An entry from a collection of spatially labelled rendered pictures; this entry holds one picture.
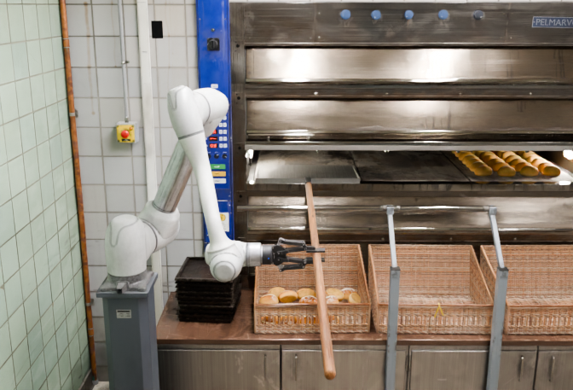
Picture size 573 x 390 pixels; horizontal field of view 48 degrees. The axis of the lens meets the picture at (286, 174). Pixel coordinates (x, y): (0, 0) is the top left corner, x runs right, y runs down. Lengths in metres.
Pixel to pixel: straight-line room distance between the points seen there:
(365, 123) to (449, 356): 1.20
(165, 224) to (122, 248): 0.23
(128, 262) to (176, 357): 0.75
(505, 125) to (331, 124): 0.89
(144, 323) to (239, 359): 0.64
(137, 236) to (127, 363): 0.53
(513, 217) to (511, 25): 1.00
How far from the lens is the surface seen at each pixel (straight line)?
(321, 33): 3.30
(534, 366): 3.40
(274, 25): 3.30
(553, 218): 3.72
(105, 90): 3.44
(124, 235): 2.60
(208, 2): 3.28
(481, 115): 3.47
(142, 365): 2.81
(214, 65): 3.29
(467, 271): 3.61
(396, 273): 2.96
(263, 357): 3.18
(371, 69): 3.32
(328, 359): 1.80
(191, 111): 2.38
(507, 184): 3.59
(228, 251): 2.27
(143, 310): 2.70
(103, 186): 3.55
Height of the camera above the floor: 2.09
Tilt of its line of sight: 15 degrees down
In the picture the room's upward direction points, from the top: straight up
